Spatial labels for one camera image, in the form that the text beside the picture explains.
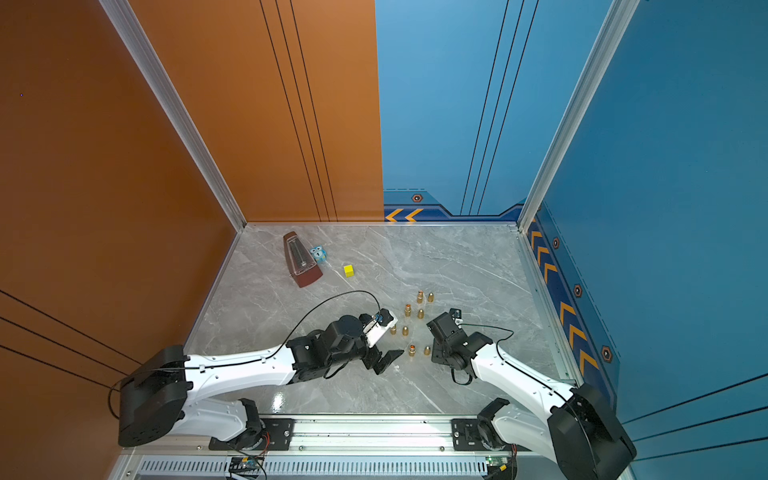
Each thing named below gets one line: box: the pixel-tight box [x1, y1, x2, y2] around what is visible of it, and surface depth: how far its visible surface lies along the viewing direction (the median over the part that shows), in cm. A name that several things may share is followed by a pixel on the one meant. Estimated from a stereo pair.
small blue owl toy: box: [310, 244, 327, 263], surface depth 111 cm
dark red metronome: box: [283, 231, 323, 288], surface depth 98 cm
